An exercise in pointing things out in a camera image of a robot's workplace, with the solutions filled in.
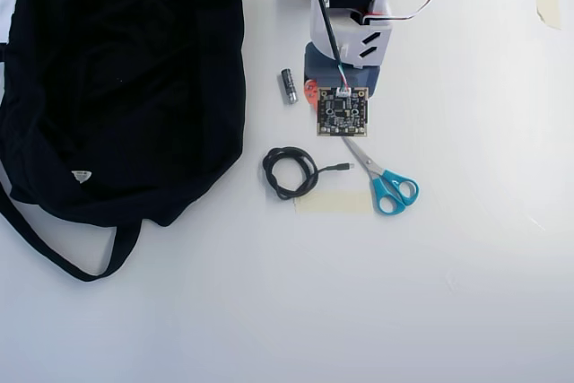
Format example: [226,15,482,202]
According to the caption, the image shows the black camera cable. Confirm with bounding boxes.
[305,0,350,91]

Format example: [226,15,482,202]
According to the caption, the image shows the black USB cable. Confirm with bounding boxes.
[261,145,356,202]

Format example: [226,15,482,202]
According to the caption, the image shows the scissors with blue handles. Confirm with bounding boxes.
[342,134,421,217]

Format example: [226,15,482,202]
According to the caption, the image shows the black fabric bag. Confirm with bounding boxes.
[0,0,248,283]

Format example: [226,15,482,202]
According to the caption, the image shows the black silver AA battery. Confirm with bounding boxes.
[280,68,300,105]

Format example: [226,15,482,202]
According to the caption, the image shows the grey-blue gripper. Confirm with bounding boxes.
[302,43,383,109]

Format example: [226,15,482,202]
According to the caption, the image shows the beige masking tape strip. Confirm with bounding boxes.
[534,0,562,30]
[293,190,374,216]

